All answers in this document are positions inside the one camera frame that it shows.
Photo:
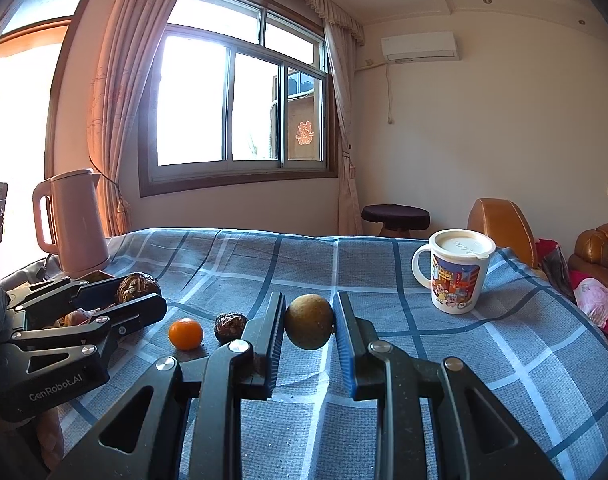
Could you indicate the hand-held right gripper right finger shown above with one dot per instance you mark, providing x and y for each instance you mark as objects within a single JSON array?
[{"x": 346, "y": 350}]

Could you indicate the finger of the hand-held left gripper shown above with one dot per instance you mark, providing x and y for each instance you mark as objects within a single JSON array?
[
  {"x": 134, "y": 315},
  {"x": 96, "y": 294}
]

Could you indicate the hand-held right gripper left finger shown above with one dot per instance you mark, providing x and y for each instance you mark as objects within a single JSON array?
[{"x": 273, "y": 345}]

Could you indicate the dark water chestnut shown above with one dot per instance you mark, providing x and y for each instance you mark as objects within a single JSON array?
[
  {"x": 139, "y": 285},
  {"x": 230, "y": 329}
]

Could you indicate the small brown round fruit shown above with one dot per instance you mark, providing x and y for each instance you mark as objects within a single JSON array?
[{"x": 309, "y": 322}]

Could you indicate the orange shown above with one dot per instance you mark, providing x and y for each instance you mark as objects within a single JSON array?
[{"x": 186, "y": 334}]

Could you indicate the pink electric kettle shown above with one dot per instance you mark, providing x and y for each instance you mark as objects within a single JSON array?
[{"x": 79, "y": 220}]

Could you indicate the blue plaid tablecloth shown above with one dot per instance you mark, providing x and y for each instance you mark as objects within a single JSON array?
[{"x": 433, "y": 360}]

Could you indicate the white cartoon print mug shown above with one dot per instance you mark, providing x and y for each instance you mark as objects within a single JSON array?
[{"x": 456, "y": 280}]

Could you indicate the dark round stool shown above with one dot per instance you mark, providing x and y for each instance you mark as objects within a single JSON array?
[{"x": 396, "y": 215}]

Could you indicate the wooden framed glass door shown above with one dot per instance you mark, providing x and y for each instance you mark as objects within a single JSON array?
[{"x": 59, "y": 110}]

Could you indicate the brown leather armchair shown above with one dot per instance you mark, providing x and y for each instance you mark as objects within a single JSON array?
[{"x": 501, "y": 225}]

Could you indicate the pink curtain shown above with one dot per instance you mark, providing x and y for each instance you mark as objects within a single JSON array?
[
  {"x": 124, "y": 85},
  {"x": 346, "y": 135}
]

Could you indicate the red window sticker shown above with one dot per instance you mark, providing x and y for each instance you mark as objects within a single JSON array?
[{"x": 304, "y": 133}]

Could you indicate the sliding glass window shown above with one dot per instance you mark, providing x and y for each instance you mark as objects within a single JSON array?
[{"x": 199, "y": 100}]

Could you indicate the red cloth bag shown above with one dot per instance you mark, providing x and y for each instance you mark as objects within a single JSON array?
[{"x": 556, "y": 265}]

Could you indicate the pink floral cushion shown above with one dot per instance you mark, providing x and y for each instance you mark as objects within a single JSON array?
[{"x": 596, "y": 300}]

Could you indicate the white air conditioner pipe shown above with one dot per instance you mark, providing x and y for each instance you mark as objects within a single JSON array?
[{"x": 389, "y": 95}]

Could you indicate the brown leather sofa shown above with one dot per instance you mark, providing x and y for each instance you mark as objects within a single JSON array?
[{"x": 591, "y": 247}]

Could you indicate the white air conditioner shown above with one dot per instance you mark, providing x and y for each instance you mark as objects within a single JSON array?
[{"x": 418, "y": 46}]

